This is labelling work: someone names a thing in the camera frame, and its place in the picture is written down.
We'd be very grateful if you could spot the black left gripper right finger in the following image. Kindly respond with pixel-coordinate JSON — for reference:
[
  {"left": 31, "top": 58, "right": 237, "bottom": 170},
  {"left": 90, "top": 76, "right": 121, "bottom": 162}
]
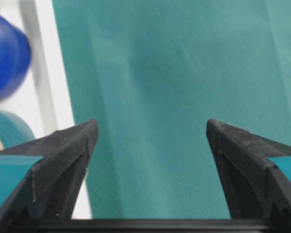
[{"left": 206, "top": 119, "right": 291, "bottom": 233}]

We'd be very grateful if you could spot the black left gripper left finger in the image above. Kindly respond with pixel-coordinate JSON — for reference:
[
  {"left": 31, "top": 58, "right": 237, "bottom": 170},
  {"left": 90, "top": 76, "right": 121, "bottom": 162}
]
[{"left": 0, "top": 119, "right": 98, "bottom": 233}]

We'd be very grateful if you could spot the teal tape roll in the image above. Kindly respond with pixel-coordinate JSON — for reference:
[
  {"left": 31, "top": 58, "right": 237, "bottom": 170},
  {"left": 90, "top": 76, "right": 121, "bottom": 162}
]
[{"left": 0, "top": 111, "right": 35, "bottom": 150}]

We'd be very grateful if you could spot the blue tape roll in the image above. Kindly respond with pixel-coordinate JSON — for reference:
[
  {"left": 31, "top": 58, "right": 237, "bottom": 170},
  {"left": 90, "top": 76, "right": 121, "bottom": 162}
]
[{"left": 0, "top": 15, "right": 32, "bottom": 100}]

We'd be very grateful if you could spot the white plastic case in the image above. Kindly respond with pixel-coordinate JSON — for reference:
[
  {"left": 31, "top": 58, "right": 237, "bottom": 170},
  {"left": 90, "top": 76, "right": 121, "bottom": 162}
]
[{"left": 0, "top": 0, "right": 92, "bottom": 220}]

